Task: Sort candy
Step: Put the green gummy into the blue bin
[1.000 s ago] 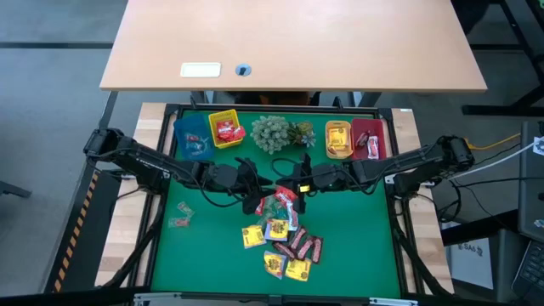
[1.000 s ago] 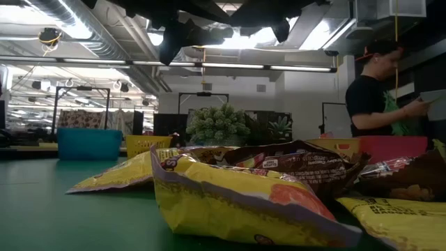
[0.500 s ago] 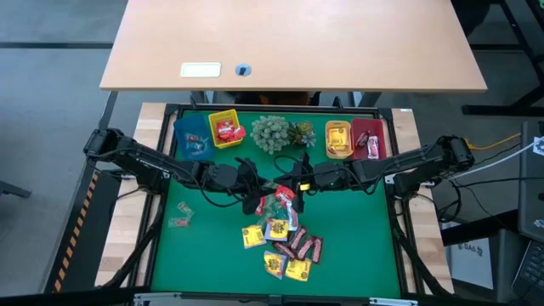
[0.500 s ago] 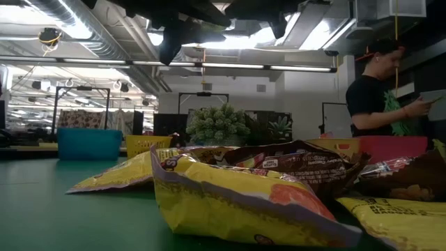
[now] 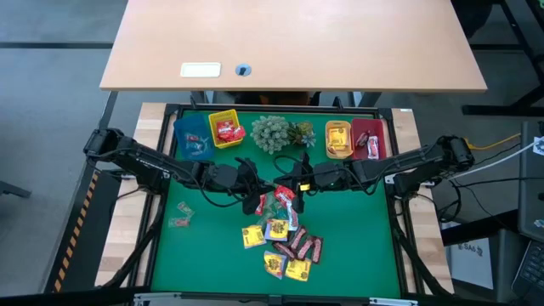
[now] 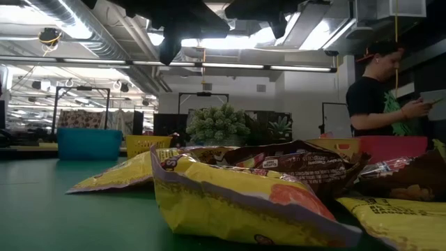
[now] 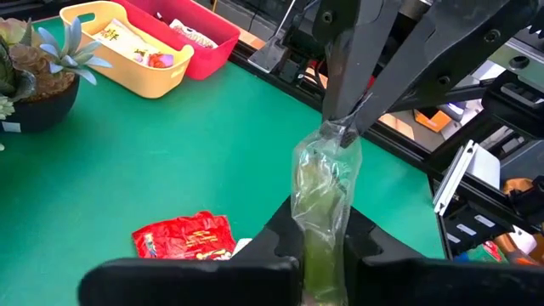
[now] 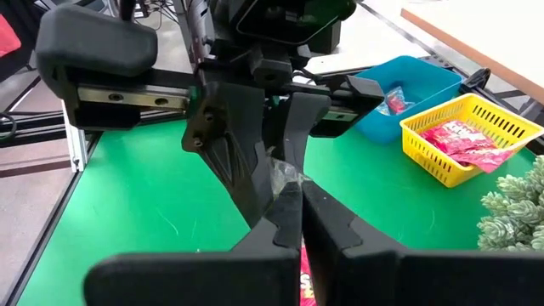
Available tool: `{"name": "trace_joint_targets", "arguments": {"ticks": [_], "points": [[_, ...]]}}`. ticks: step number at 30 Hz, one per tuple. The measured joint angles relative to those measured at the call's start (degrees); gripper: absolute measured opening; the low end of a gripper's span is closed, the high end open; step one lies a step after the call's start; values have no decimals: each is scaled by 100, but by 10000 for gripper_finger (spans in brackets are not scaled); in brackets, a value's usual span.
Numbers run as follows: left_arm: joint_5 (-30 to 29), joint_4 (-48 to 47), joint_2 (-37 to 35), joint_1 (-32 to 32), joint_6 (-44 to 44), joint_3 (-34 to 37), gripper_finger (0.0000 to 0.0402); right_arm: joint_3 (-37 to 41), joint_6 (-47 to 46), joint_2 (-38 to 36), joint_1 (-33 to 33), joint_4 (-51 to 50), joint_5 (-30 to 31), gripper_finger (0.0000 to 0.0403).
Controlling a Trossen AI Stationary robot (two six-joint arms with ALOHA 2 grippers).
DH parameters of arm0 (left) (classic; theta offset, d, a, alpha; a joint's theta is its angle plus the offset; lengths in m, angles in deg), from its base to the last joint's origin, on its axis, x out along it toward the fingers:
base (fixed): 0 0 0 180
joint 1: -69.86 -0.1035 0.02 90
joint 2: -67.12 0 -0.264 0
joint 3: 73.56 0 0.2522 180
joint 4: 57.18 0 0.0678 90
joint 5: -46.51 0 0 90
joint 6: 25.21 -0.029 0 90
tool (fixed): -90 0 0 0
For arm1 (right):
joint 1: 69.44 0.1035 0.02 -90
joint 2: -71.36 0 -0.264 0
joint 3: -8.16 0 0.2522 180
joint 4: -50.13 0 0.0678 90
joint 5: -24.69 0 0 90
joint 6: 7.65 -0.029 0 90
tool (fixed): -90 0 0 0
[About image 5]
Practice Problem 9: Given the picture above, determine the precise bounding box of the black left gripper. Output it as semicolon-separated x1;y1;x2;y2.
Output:
235;156;277;216

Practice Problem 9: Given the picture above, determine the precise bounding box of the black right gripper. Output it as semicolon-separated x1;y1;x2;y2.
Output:
276;153;343;213

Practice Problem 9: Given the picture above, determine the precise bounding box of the white red candy bar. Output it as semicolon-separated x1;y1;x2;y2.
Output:
365;134;380;161
285;201;301;232

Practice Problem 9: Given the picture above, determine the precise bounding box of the purple-edged Sour Patch packet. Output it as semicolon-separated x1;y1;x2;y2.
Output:
263;218;291;242
263;249;288;281

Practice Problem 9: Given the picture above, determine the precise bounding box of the pale green bushy plant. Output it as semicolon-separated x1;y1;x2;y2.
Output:
249;114;292;155

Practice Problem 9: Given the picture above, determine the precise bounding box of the small dark succulent plant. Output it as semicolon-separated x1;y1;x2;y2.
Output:
288;120;318;149

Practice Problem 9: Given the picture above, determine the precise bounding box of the orange plastic tub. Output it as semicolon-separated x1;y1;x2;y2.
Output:
325;119;354;160

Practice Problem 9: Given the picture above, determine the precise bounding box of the yellow mesh basket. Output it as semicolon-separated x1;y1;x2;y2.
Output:
207;109;246;150

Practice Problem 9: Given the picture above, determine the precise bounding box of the green table mat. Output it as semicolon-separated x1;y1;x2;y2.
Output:
150;109;403;298

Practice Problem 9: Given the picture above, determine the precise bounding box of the blue plastic bin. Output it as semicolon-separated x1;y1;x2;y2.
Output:
173;112;217;165

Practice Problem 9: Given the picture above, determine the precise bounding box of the red plastic bin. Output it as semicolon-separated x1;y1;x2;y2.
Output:
350;116;388;165

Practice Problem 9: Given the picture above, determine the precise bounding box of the white rectangular desk plate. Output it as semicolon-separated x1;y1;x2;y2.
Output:
179;62;223;79

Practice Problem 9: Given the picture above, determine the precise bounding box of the light wooden desk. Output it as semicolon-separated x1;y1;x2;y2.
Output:
99;0;489;93

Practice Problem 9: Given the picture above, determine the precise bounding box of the yellow black hazard tape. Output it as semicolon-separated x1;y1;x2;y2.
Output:
53;169;101;294

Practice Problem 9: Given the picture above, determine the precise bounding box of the white labelled box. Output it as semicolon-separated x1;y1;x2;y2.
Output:
449;237;495;291

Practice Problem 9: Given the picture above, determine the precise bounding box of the grey computer case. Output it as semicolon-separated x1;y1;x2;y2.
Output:
517;120;544;243

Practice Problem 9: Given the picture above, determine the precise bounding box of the black chair base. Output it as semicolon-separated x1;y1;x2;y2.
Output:
0;180;33;200

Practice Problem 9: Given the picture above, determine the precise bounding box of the black keyboard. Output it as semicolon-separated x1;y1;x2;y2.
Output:
511;240;544;305

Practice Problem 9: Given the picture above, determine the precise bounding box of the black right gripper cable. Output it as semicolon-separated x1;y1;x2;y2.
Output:
271;155;305;179

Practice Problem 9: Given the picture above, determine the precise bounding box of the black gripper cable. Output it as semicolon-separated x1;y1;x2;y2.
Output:
271;155;305;179
199;186;246;209

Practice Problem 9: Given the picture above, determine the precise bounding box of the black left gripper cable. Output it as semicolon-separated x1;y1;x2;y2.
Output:
199;186;246;209

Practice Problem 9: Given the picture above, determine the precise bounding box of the silver aluminium bracket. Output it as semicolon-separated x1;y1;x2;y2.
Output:
133;291;183;306
368;297;420;306

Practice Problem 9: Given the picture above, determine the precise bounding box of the yellow power cable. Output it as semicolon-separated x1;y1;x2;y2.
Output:
462;132;522;153

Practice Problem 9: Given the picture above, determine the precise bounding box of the white cable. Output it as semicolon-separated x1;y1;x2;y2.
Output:
450;142;537;179

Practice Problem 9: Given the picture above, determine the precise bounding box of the black desk leg frame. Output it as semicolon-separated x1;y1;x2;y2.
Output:
452;0;544;116

